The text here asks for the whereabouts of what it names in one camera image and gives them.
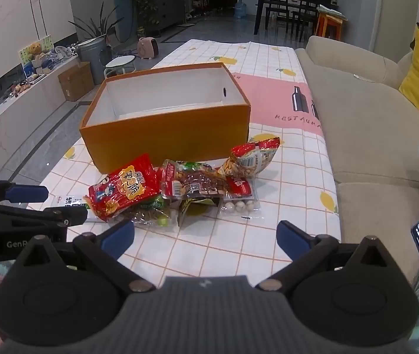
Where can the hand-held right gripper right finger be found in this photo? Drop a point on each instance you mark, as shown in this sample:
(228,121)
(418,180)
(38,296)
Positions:
(292,241)

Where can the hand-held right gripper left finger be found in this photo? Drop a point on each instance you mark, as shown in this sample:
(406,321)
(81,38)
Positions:
(118,239)

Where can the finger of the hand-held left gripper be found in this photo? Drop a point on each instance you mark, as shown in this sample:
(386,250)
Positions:
(29,194)
(71,217)

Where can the white snack packet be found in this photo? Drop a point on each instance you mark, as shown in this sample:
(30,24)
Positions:
(70,203)

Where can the large red snack packet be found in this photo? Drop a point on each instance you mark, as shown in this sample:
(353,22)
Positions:
(124,191)

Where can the green raisin packet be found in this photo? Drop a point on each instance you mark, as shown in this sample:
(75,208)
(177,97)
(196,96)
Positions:
(156,207)

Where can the quail egg packet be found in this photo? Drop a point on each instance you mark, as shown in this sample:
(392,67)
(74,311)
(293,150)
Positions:
(239,204)

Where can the black snack packet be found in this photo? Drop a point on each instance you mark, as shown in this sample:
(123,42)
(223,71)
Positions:
(196,210)

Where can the brown meat snack packet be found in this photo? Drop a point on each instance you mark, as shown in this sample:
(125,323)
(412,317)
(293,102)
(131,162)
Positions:
(198,186)

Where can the red striped snack packet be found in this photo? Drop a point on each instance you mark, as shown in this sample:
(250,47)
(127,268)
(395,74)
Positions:
(253,153)

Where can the orange cardboard box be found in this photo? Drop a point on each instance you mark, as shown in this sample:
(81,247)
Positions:
(165,136)

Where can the white television cabinet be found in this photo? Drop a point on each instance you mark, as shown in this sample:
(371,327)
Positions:
(18,110)

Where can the row of small figurines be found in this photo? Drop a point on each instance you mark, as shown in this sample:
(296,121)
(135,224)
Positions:
(20,88)

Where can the brown cardboard carton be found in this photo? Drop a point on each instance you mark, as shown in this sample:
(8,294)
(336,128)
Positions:
(76,81)

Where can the beige sofa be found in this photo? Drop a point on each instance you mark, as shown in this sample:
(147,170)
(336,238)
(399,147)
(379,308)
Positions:
(360,136)

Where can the teddy bear picture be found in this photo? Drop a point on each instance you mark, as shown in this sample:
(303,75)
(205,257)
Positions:
(34,53)

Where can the grey trash bin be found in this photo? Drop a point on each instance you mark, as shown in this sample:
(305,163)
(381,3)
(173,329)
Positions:
(91,59)

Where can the white round rolling stool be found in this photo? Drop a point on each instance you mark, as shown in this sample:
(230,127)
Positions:
(120,62)

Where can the long-leaved potted plant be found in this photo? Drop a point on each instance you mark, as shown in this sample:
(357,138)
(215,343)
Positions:
(97,25)

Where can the pink space heater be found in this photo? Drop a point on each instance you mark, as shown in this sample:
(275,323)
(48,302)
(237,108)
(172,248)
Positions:
(147,48)

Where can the orange stool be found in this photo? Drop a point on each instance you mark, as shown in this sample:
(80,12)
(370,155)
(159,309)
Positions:
(329,25)

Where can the black dining chair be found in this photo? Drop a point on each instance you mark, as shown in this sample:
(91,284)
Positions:
(305,20)
(279,13)

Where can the stack of papers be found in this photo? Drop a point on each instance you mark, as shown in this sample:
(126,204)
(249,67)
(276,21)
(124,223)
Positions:
(331,11)

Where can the dark drawer cabinet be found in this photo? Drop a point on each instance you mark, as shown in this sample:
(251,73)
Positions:
(169,3)

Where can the blue water jug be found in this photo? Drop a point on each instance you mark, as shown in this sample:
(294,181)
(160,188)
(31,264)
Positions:
(240,9)

